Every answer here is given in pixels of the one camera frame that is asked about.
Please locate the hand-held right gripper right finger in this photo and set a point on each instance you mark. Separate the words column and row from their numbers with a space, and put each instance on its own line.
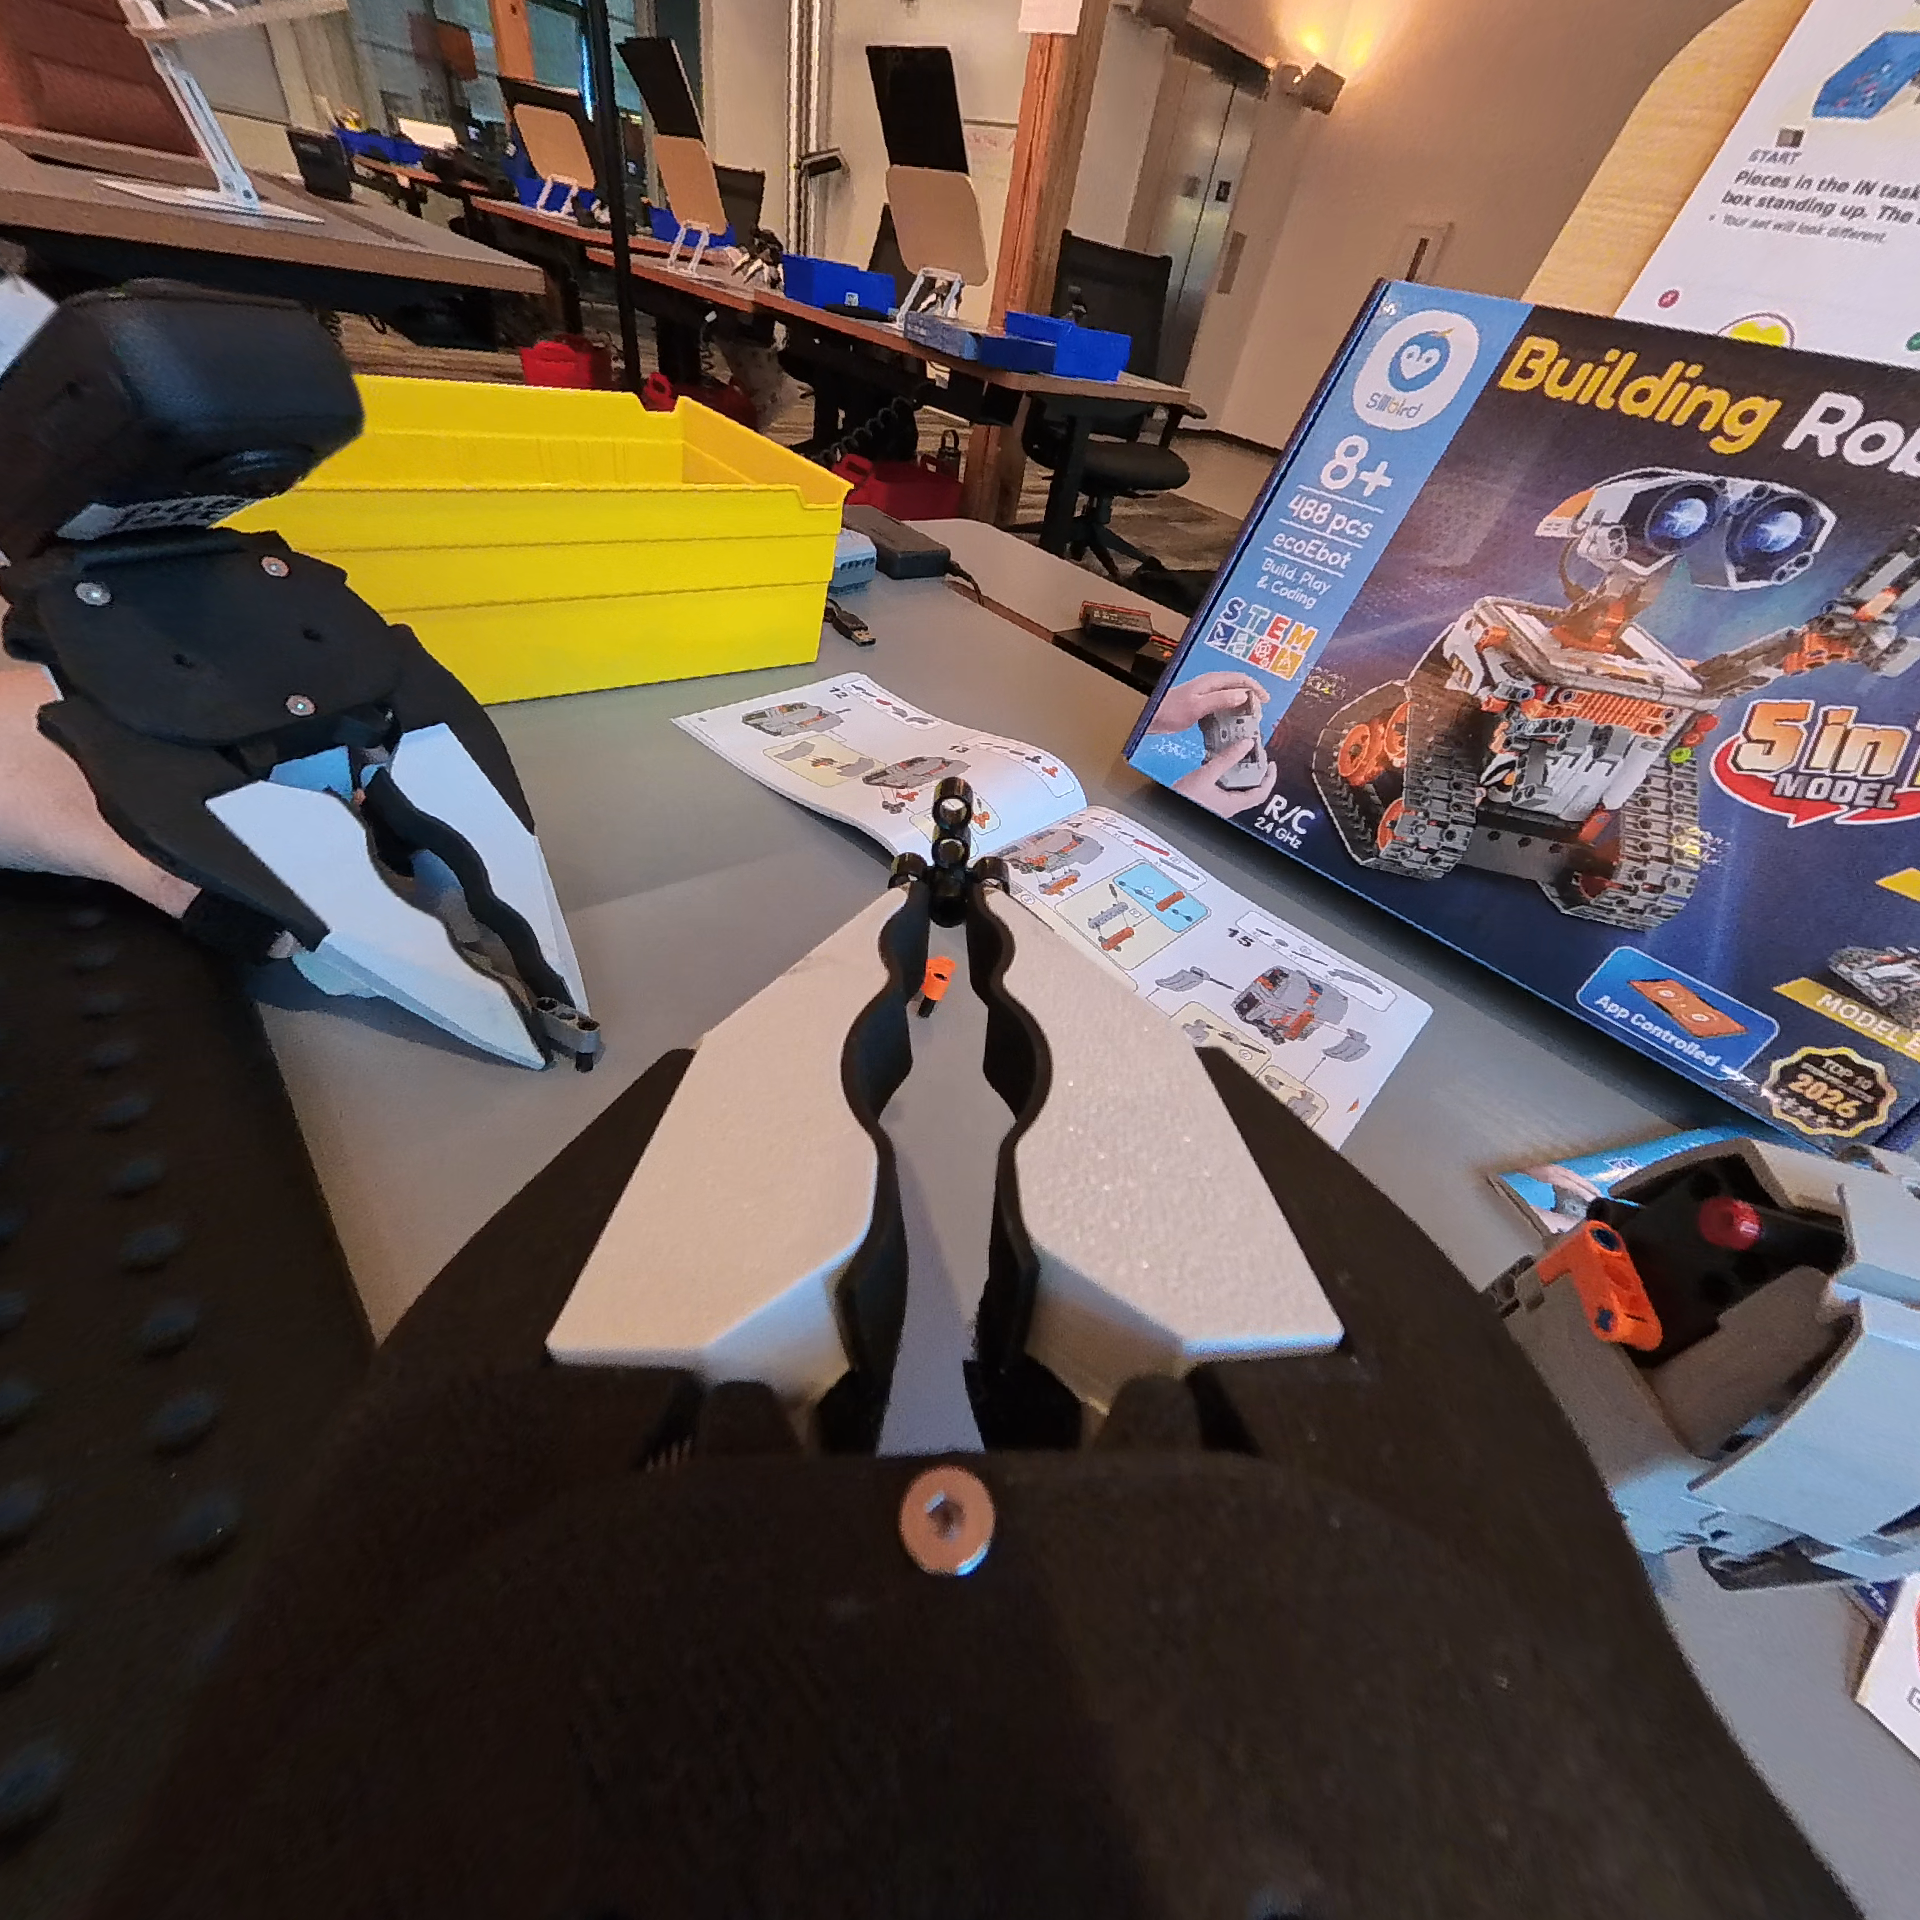
column 1155, row 1201

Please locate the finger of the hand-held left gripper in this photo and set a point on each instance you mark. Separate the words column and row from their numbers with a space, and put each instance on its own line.
column 481, row 810
column 345, row 900

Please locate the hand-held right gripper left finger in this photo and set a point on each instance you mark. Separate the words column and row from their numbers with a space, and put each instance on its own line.
column 721, row 1201

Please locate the grey beam with black pins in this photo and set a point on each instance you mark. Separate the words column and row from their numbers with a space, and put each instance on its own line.
column 563, row 1023

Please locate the black cross connector piece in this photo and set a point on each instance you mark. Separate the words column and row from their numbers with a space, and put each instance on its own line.
column 944, row 863

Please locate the grey desk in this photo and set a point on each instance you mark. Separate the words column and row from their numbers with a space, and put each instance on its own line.
column 705, row 900

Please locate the brown wooden desk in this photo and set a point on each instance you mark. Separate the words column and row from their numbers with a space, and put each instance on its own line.
column 299, row 240

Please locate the person's left hand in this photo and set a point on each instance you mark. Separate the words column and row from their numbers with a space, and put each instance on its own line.
column 59, row 810

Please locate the yellow plastic bin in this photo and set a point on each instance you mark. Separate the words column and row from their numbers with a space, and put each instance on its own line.
column 600, row 585

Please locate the orange connector with black pins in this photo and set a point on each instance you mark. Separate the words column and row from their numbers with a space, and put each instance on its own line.
column 938, row 984

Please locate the open instruction booklet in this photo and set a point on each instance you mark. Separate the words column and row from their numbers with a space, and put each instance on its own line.
column 839, row 751

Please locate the black dimpled edge pad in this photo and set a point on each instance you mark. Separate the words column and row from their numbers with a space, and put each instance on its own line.
column 136, row 1201

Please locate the blue toy set box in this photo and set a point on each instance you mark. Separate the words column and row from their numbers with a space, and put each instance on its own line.
column 1553, row 1185

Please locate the black USB plug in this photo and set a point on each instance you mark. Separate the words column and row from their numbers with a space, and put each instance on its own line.
column 845, row 618

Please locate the grey blue device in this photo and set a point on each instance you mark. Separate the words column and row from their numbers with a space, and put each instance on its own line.
column 849, row 567

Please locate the black power adapter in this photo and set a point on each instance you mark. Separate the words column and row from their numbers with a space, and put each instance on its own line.
column 909, row 542

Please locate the white metal stand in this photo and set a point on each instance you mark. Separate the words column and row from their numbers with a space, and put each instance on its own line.
column 201, row 112

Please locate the small red black box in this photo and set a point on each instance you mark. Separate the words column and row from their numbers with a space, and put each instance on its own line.
column 1123, row 616

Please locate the tilted board on stand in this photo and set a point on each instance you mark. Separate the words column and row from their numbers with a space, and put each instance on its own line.
column 682, row 148
column 931, row 210
column 547, row 143

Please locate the black vertical pole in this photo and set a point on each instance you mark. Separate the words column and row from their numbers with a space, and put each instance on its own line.
column 613, row 182

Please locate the blue plastic bin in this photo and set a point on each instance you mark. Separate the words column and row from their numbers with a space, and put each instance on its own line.
column 838, row 282
column 1067, row 346
column 953, row 339

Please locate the grey toy robot body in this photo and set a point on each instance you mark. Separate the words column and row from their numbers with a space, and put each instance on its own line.
column 1800, row 1424

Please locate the black office chair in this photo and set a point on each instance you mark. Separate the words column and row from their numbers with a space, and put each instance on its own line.
column 1118, row 451

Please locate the blue robot kit box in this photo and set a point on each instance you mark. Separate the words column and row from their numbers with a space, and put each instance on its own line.
column 1501, row 524

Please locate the wooden pillar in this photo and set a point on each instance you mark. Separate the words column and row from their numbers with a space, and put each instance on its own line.
column 1049, row 225

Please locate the white paper card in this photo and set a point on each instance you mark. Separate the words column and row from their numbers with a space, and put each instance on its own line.
column 1898, row 1680

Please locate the grey elevator door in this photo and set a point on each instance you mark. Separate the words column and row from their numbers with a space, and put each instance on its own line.
column 1208, row 194

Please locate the white instruction poster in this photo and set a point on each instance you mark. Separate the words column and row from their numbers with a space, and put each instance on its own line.
column 1800, row 194

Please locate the wall lamp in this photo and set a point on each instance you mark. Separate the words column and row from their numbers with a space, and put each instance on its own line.
column 1318, row 83

